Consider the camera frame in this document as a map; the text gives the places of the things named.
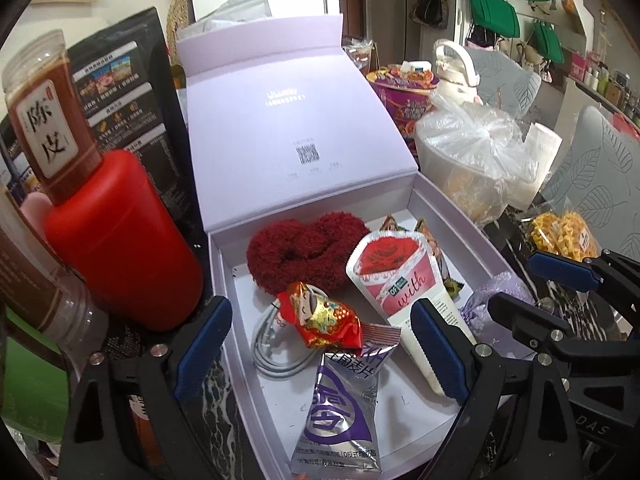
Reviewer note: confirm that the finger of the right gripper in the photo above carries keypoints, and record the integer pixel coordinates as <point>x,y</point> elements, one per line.
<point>545,333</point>
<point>612,276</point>

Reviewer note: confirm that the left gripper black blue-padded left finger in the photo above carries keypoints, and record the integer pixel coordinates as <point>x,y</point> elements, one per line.
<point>100,440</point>

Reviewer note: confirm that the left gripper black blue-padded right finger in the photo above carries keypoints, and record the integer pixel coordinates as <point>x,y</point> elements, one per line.
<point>510,426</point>

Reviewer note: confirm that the cream lotion tube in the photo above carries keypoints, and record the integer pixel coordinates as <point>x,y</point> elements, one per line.
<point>446,349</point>

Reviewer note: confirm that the pink rose mask sachet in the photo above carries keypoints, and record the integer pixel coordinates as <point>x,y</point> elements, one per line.
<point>393,269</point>

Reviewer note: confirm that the silver purple snack packet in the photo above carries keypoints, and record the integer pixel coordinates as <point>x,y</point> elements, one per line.
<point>339,439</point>

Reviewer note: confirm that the red gold candy packet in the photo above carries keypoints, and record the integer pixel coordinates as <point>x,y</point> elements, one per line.
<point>322,322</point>

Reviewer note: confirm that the dark red fluffy scrunchie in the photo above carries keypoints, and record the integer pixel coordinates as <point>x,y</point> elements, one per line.
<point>316,253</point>

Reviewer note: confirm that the bag of fried snacks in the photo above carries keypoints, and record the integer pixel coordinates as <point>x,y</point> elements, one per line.
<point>568,235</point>

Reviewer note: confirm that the green label black-lid jar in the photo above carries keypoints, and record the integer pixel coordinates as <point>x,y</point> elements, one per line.
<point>34,394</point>

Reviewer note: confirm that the grey leaf-pattern chair near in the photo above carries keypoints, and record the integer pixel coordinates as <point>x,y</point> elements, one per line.
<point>599,175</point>

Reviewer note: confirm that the grey leaf-pattern chair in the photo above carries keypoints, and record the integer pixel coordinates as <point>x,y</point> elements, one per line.
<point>599,175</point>
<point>503,83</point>

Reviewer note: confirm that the bowl in clear plastic bag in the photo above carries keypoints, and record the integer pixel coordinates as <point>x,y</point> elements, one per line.
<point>474,154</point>

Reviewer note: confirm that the red plastic bottle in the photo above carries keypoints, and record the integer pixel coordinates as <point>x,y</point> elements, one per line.
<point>117,234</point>

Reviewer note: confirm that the grey leaf-pattern chair far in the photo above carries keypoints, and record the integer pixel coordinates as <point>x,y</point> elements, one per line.
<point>503,83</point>

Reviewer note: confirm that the green tote bag right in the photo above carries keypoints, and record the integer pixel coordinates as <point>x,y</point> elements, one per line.
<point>547,42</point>

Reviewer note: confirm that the purple instant noodle bowl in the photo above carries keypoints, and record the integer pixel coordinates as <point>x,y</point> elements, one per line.
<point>405,90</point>

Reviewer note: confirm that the green tote bag left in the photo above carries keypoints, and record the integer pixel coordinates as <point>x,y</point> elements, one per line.
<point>497,16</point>

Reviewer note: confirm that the jar with chenpi label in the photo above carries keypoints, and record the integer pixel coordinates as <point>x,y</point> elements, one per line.
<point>47,117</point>

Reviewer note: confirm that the black hanging handbag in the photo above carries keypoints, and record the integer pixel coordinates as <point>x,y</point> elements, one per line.
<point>431,13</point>

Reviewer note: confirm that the black printed snack bag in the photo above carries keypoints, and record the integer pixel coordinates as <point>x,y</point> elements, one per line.
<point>123,79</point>

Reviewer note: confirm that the white kettle with handle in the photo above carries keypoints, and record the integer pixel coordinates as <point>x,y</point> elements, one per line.
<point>458,78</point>

